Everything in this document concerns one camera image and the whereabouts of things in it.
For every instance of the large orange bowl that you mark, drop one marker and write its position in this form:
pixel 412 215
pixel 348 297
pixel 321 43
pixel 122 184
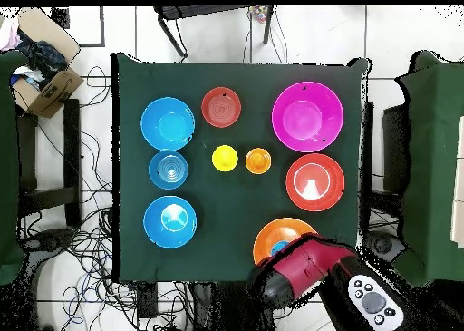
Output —
pixel 275 231

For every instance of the blue cup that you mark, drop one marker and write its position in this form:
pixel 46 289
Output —
pixel 278 248

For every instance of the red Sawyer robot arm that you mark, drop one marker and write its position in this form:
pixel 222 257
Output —
pixel 308 265

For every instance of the yellow cup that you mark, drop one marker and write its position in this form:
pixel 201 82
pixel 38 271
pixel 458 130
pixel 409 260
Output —
pixel 225 158

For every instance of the orange cup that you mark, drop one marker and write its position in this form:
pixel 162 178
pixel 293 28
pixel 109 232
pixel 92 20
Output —
pixel 258 161

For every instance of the small teal blue bowl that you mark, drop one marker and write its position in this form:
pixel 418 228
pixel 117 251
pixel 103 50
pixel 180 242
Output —
pixel 168 170

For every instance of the small red bowl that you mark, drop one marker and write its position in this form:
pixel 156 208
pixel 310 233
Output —
pixel 221 108

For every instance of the large blue bowl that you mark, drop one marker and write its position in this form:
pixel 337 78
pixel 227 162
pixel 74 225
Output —
pixel 169 236
pixel 167 124

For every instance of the wide red bowl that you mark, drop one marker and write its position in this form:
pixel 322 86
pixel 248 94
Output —
pixel 315 164

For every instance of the large pink bowl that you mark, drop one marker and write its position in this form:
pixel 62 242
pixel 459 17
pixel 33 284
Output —
pixel 307 117

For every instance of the dark green table cloth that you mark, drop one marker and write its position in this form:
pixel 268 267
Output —
pixel 224 77

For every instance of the black power box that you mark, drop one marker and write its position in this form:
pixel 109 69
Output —
pixel 146 300

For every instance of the colourful small item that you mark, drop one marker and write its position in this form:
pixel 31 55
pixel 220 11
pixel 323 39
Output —
pixel 259 13

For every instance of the cardboard box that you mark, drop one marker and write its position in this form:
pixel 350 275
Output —
pixel 54 91

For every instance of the green covered table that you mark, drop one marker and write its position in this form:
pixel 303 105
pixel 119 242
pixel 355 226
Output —
pixel 7 164
pixel 431 164

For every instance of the dark blue cloth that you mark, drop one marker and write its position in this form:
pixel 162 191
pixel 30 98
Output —
pixel 43 57

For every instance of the pink cloth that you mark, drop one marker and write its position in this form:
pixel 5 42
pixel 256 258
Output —
pixel 9 35

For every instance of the black bench frame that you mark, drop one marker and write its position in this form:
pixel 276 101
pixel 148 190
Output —
pixel 72 157

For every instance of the black stool frame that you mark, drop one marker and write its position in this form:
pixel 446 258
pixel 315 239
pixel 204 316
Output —
pixel 203 11

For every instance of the thin black square frame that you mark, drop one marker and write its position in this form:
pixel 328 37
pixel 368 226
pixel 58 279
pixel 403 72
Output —
pixel 102 26

